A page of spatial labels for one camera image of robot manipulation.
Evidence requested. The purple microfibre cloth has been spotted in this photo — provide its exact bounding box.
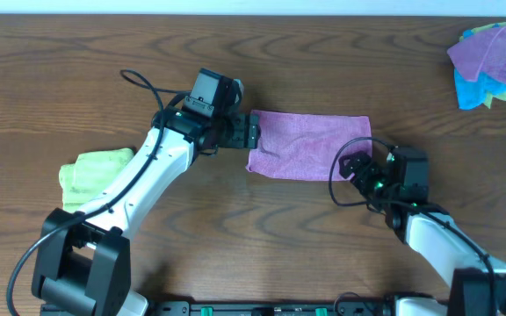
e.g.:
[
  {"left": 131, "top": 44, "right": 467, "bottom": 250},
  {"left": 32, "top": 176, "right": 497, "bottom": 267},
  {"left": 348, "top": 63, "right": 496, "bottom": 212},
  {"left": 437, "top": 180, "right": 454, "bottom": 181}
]
[{"left": 246, "top": 110, "right": 372, "bottom": 182}]

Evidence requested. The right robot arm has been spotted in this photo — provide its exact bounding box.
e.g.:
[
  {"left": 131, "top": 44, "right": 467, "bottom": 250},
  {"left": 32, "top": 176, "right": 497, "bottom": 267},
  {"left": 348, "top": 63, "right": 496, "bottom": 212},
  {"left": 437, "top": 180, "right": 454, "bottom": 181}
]
[{"left": 338, "top": 147, "right": 506, "bottom": 315}]

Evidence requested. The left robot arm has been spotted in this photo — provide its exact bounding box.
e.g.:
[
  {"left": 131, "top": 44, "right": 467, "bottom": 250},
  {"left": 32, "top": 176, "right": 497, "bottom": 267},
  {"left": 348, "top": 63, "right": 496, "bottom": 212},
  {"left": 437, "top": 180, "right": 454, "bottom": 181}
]
[{"left": 32, "top": 107, "right": 260, "bottom": 316}]

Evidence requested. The blue cloth in pile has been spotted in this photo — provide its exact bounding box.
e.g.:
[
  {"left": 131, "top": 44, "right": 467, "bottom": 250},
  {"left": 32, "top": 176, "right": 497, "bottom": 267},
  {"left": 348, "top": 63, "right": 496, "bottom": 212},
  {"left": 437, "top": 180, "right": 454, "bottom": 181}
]
[{"left": 448, "top": 27, "right": 506, "bottom": 110}]

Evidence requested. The folded light green cloth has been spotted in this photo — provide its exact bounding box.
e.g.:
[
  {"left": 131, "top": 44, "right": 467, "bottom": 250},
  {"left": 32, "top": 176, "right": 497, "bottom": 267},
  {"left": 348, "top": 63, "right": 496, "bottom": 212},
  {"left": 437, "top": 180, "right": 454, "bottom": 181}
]
[{"left": 59, "top": 147, "right": 134, "bottom": 213}]

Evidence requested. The left black camera cable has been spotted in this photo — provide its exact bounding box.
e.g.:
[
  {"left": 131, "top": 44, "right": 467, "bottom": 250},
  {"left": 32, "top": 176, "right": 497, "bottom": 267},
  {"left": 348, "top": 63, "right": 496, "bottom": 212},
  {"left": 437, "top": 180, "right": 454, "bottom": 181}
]
[{"left": 5, "top": 68, "right": 192, "bottom": 316}]

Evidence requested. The black camera cable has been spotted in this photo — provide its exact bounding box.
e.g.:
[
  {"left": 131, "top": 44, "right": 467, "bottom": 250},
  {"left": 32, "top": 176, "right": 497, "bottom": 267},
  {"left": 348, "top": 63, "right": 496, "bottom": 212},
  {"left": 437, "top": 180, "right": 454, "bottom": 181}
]
[
  {"left": 327, "top": 136, "right": 500, "bottom": 304},
  {"left": 5, "top": 68, "right": 192, "bottom": 316}
]

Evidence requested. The right black camera cable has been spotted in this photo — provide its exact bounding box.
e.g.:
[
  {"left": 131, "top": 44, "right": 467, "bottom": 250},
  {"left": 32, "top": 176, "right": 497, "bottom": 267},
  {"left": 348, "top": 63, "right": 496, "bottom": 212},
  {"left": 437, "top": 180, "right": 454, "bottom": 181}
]
[{"left": 327, "top": 136, "right": 500, "bottom": 304}]

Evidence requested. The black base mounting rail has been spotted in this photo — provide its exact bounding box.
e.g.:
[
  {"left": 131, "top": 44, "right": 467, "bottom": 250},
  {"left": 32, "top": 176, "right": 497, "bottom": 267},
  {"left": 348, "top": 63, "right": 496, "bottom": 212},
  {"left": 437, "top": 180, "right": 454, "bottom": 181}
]
[{"left": 40, "top": 293, "right": 450, "bottom": 316}]

